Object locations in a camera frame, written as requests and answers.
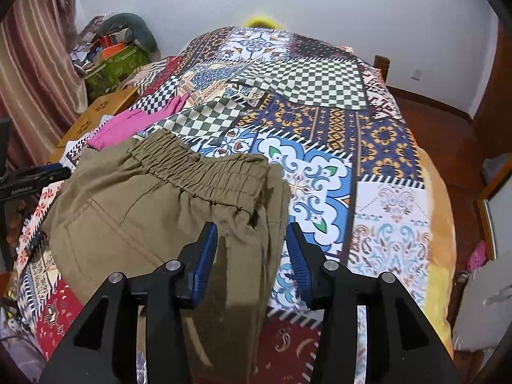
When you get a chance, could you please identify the wooden wardrobe door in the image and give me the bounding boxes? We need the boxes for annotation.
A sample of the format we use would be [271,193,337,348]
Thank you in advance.
[472,23,511,260]

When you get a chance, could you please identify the wooden bedside table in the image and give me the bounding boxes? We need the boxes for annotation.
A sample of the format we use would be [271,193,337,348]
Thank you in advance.
[48,88,139,163]

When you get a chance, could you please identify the olive khaki pants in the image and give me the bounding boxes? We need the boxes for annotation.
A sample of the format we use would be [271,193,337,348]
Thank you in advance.
[42,130,290,383]

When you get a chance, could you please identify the orange box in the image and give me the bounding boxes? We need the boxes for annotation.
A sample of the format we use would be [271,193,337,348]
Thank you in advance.
[101,36,126,60]

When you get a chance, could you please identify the striped brown curtain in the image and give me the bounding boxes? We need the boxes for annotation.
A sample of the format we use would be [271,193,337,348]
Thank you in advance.
[1,0,88,169]

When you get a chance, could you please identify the green patterned bag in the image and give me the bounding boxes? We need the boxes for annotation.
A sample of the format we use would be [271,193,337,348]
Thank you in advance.
[84,45,149,102]

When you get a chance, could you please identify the pink slipper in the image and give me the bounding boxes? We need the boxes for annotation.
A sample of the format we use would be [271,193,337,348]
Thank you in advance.
[466,240,487,272]

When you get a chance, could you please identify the grey plush pillow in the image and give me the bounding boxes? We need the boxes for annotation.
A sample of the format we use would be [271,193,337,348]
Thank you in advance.
[97,13,158,53]

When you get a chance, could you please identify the pink folded garment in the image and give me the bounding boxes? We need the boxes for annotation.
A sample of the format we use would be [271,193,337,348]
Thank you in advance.
[87,93,190,151]

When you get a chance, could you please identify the orange yellow blanket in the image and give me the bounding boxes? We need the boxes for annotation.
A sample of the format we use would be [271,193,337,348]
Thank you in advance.
[417,148,456,354]

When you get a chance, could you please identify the yellow pillow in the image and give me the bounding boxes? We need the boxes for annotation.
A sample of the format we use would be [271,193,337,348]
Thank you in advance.
[243,15,284,30]

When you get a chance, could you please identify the wooden bed post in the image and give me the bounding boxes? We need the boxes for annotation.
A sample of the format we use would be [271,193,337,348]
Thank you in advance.
[373,55,390,82]

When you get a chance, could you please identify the white wall socket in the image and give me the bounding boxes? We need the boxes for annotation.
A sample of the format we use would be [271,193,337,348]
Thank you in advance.
[411,68,422,81]

